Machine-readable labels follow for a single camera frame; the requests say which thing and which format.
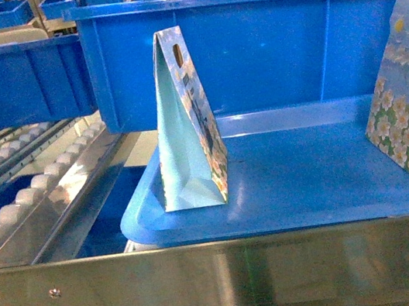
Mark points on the blue crate at left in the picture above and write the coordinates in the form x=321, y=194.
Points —
x=44, y=81

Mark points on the beige chair back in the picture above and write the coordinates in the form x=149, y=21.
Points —
x=22, y=36

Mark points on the large blue crate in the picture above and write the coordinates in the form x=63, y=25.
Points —
x=249, y=54

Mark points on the steel shelf front rail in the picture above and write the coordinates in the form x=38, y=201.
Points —
x=357, y=264

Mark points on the blue plastic tray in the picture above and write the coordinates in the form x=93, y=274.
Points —
x=289, y=168

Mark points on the white roller conveyor track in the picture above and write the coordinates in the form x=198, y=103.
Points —
x=65, y=174

